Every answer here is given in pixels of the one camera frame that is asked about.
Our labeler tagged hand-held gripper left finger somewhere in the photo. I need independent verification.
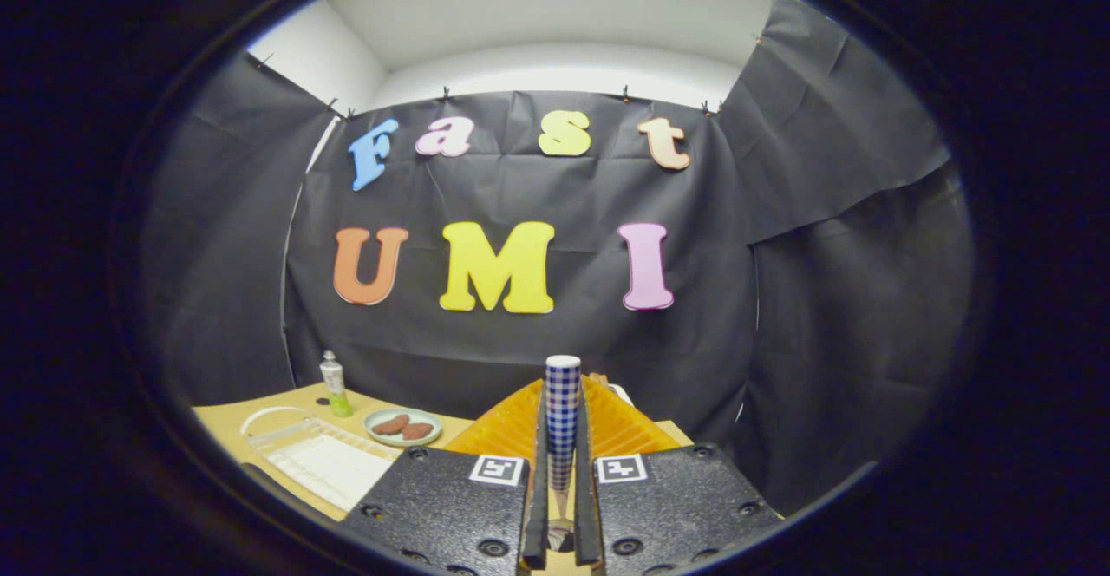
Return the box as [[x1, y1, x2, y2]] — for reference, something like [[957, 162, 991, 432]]
[[336, 381, 550, 573]]

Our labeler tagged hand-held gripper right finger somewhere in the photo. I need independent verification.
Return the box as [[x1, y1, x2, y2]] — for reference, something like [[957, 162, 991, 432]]
[[573, 380, 787, 573]]

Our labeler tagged white wire dish rack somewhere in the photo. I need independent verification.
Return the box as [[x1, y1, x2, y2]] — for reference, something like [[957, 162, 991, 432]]
[[239, 405, 402, 513]]

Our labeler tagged pale green plate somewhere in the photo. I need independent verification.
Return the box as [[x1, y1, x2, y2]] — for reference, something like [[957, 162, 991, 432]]
[[362, 408, 443, 448]]

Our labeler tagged black backdrop cloth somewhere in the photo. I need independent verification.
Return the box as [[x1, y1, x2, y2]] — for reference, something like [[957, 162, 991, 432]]
[[139, 0, 972, 516]]

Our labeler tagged white and green bottle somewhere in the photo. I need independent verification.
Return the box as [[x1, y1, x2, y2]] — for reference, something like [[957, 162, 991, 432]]
[[319, 350, 354, 418]]

